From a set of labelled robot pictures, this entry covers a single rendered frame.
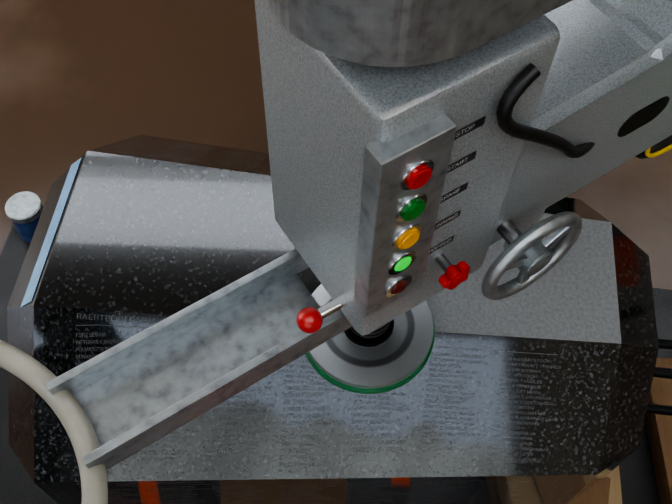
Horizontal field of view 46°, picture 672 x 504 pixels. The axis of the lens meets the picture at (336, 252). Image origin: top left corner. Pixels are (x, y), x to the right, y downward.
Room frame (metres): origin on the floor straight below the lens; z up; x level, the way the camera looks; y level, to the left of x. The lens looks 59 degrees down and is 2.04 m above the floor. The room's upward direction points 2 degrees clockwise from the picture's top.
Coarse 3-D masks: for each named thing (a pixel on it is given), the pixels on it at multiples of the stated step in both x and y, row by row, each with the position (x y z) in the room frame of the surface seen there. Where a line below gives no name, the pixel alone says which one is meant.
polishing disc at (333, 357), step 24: (408, 312) 0.59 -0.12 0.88; (336, 336) 0.54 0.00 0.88; (408, 336) 0.55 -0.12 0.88; (432, 336) 0.55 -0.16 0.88; (336, 360) 0.50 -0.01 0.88; (360, 360) 0.50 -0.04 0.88; (384, 360) 0.50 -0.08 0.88; (408, 360) 0.51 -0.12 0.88; (360, 384) 0.46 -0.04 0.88; (384, 384) 0.46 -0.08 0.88
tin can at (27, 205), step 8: (24, 192) 1.32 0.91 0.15; (8, 200) 1.29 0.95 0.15; (16, 200) 1.29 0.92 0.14; (24, 200) 1.29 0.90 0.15; (32, 200) 1.29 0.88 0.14; (40, 200) 1.30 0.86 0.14; (8, 208) 1.26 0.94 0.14; (16, 208) 1.26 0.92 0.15; (24, 208) 1.26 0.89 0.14; (32, 208) 1.26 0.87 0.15; (40, 208) 1.27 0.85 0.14; (8, 216) 1.24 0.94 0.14; (16, 216) 1.24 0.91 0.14; (24, 216) 1.24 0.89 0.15; (32, 216) 1.24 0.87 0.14; (16, 224) 1.23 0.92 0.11; (24, 224) 1.23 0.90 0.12; (32, 224) 1.24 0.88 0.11; (24, 232) 1.23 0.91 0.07; (32, 232) 1.23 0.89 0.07; (24, 240) 1.23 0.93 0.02
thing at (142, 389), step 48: (240, 288) 0.50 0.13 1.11; (288, 288) 0.53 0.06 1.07; (144, 336) 0.43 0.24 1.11; (192, 336) 0.45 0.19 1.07; (240, 336) 0.45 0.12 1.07; (288, 336) 0.45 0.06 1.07; (48, 384) 0.36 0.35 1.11; (96, 384) 0.38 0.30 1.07; (144, 384) 0.38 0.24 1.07; (192, 384) 0.38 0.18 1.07; (240, 384) 0.38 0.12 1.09; (96, 432) 0.31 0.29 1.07; (144, 432) 0.30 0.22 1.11
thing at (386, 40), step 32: (288, 0) 0.48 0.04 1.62; (320, 0) 0.46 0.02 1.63; (352, 0) 0.45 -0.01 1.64; (384, 0) 0.45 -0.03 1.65; (416, 0) 0.45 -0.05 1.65; (448, 0) 0.45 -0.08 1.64; (480, 0) 0.47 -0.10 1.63; (512, 0) 0.49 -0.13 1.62; (544, 0) 0.51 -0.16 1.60; (320, 32) 0.46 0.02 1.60; (352, 32) 0.45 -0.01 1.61; (384, 32) 0.45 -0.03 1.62; (416, 32) 0.45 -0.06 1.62; (448, 32) 0.46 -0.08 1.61; (480, 32) 0.47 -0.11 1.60; (384, 64) 0.45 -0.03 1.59; (416, 64) 0.45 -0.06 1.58
